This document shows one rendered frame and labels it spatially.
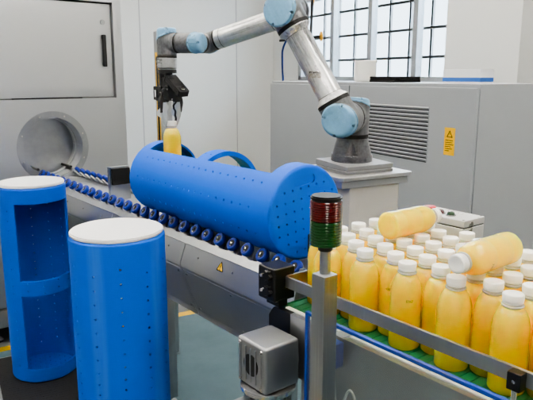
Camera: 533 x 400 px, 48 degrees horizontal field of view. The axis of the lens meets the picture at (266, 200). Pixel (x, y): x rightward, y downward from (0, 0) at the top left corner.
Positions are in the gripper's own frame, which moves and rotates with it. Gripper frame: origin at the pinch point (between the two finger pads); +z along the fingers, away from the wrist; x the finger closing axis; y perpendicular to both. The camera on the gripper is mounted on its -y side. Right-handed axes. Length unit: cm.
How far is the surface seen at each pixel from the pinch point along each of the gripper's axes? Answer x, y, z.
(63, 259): 22, 66, 67
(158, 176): 12.9, -12.1, 18.0
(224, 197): 13, -55, 19
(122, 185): -2, 50, 32
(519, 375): 22, -156, 33
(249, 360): 35, -96, 50
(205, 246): 11, -39, 38
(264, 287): 24, -88, 36
